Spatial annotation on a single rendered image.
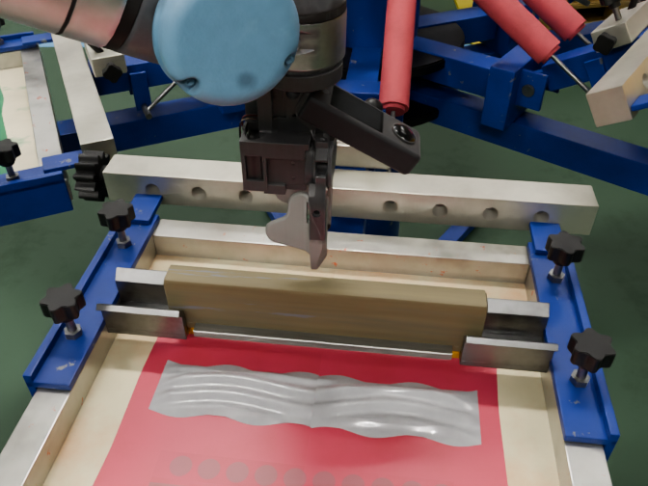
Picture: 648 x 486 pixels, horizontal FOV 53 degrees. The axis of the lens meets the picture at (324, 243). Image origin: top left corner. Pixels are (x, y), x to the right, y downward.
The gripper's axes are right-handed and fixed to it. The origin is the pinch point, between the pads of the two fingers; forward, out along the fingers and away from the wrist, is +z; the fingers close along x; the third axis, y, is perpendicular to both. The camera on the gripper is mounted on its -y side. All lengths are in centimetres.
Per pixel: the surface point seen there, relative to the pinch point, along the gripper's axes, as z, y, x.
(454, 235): 107, -36, -137
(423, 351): 12.5, -11.5, 2.8
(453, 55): 10, -19, -72
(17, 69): 17, 72, -71
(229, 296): 7.8, 10.5, 1.0
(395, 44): 0, -7, -52
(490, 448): 16.4, -18.6, 12.0
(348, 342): 12.5, -3.1, 2.3
